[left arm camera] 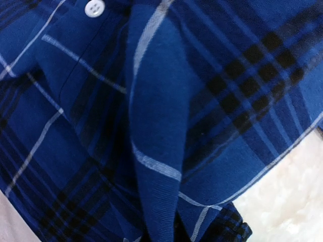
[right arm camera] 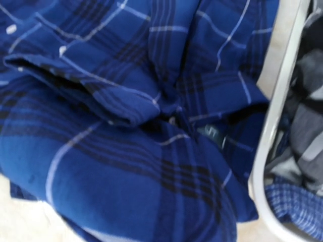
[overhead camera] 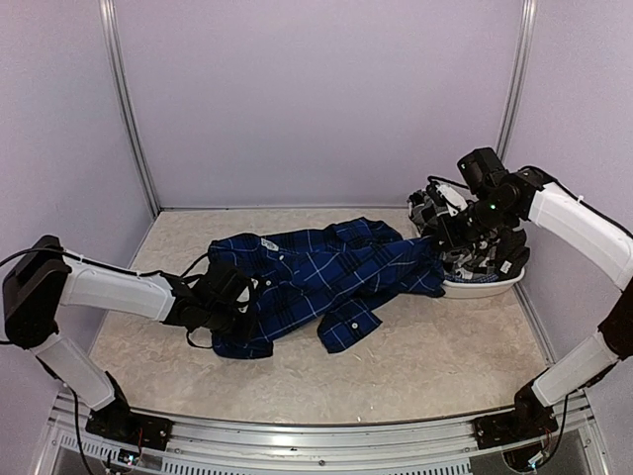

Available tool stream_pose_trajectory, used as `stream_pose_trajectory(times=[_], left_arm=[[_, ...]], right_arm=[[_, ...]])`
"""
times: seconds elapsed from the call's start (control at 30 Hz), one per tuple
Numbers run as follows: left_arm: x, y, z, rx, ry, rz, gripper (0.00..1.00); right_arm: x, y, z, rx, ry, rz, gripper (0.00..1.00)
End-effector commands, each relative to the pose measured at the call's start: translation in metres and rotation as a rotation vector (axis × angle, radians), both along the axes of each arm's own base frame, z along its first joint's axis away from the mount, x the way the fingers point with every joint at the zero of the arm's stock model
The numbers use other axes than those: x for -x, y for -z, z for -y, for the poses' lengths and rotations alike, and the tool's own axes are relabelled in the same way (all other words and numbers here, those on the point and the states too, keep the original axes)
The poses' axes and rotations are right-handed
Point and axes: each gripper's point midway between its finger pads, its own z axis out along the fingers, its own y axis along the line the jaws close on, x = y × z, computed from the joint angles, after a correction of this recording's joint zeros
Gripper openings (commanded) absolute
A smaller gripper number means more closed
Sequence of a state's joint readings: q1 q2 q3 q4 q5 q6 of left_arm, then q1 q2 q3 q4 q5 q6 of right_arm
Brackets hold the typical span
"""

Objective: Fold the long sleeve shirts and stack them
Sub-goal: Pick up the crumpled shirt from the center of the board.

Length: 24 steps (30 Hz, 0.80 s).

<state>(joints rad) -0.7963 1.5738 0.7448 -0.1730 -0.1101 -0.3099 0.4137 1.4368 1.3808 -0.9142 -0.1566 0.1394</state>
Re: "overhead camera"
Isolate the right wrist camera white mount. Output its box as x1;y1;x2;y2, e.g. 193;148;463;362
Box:
426;180;468;217

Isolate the right aluminium frame post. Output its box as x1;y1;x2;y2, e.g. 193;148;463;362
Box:
497;0;538;162

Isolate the front aluminium rail base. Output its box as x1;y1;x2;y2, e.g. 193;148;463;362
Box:
27;392;613;474

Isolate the blue plaid long sleeve shirt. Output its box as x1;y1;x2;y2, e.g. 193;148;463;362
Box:
208;217;444;359

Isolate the left aluminium frame post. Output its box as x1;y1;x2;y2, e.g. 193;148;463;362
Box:
99;0;162;220

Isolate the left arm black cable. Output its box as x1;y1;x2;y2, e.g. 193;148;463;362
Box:
184;329;217;349

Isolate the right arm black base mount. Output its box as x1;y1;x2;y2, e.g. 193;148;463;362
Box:
472;411;559;450

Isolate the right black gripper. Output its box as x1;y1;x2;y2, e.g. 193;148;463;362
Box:
432;193;517;251

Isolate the grey black patterned shirt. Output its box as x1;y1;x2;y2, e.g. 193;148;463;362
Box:
407;186;530;283

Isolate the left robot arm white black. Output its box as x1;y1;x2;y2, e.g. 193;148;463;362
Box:
1;235;259;450

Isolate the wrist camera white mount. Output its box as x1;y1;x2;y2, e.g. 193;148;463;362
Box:
426;180;468;217
233;278;259;314

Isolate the aluminium frame post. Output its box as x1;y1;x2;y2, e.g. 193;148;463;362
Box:
497;0;538;162
99;0;162;220

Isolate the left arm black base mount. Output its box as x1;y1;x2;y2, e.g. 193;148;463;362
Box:
85;411;173;451

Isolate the white plastic basin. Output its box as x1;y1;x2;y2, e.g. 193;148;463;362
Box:
442;269;525;300

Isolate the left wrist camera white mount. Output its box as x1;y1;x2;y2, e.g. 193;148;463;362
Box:
233;278;259;314

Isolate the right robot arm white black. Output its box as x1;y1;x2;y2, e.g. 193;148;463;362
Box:
436;147;632;448

